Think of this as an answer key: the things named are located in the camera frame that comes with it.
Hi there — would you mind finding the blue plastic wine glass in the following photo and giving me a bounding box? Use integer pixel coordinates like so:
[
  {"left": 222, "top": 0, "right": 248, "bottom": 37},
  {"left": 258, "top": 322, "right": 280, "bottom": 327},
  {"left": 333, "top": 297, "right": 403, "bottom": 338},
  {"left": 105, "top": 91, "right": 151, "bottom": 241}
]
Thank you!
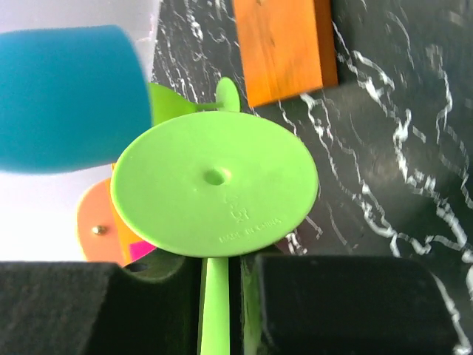
[{"left": 1, "top": 25, "right": 152, "bottom": 174}]

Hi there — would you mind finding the green wine glass near rack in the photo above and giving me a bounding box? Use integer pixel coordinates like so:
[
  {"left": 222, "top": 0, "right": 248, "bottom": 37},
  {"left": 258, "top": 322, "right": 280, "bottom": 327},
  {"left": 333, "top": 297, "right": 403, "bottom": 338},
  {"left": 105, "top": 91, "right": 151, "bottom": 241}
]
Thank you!
[{"left": 148, "top": 77, "right": 240, "bottom": 126}]

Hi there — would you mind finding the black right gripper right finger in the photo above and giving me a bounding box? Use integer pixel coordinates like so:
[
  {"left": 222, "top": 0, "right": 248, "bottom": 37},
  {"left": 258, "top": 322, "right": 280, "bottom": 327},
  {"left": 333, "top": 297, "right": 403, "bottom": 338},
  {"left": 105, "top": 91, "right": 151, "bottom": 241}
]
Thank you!
[{"left": 240, "top": 253, "right": 460, "bottom": 354}]

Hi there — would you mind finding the green wine glass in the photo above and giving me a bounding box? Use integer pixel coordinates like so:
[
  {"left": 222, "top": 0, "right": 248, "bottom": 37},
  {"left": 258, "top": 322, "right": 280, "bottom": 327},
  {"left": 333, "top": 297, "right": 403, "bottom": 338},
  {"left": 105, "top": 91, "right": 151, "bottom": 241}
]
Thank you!
[
  {"left": 110, "top": 111, "right": 319, "bottom": 354},
  {"left": 148, "top": 77, "right": 240, "bottom": 126}
]

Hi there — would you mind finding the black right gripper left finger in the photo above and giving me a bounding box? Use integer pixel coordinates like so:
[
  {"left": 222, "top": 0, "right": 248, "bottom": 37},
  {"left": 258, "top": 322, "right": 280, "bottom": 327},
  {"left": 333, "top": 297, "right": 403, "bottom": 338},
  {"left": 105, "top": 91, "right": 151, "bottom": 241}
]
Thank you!
[{"left": 1, "top": 254, "right": 201, "bottom": 354}]

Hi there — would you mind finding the green wine glass front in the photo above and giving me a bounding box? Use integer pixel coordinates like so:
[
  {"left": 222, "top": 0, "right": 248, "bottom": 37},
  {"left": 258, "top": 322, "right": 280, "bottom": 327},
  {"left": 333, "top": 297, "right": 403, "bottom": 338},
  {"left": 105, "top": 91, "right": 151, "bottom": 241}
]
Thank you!
[{"left": 110, "top": 111, "right": 319, "bottom": 354}]

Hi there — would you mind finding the white cylinder with coloured lid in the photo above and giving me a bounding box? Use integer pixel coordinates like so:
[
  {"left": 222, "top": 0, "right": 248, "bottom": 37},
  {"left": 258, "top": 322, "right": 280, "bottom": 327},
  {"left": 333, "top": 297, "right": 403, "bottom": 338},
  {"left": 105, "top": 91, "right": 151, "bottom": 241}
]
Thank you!
[{"left": 76, "top": 177, "right": 156, "bottom": 266}]

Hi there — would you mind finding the orange wooden rack base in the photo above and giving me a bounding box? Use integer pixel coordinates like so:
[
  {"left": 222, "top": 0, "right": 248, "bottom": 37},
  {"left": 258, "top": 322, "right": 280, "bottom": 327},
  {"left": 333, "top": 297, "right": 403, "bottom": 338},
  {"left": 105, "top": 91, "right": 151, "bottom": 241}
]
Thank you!
[{"left": 233, "top": 0, "right": 338, "bottom": 107}]

